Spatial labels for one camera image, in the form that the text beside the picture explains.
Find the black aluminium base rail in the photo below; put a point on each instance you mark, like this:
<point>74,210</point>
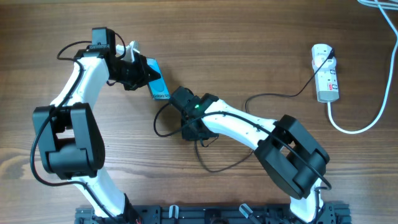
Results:
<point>330,213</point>

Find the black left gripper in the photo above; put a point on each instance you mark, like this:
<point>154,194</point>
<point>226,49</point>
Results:
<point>143,71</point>

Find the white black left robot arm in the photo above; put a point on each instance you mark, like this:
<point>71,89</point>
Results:
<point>67,135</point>

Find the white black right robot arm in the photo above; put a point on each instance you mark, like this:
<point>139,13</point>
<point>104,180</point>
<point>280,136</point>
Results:
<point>290,155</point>

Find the white power strip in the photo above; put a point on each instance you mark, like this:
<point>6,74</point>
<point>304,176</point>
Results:
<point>324,67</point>

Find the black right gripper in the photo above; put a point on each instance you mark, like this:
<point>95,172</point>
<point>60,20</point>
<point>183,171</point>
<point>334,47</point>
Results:
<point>187,135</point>

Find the Galaxy S25 smartphone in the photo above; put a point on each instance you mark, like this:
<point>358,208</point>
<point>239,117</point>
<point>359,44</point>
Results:
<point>157,88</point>

